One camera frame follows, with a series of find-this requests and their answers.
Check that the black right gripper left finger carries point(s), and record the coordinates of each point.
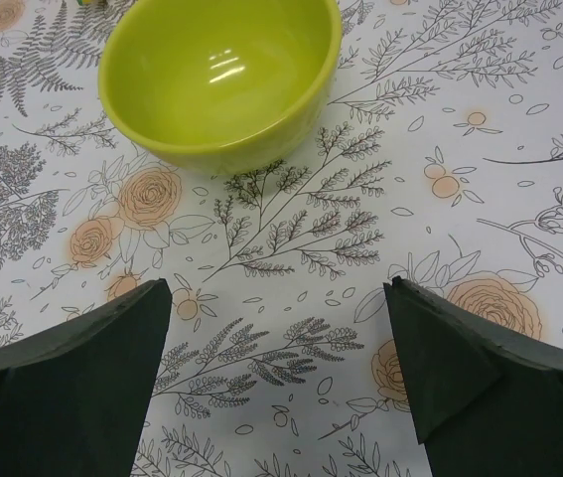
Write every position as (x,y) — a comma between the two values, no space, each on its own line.
(73,398)

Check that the lime green bowl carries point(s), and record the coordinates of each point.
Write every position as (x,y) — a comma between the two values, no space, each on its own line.
(221,87)

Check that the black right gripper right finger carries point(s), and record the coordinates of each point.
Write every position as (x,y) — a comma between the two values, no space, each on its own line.
(485,400)

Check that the floral patterned table mat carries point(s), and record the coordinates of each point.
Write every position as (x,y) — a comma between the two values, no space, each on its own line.
(438,158)

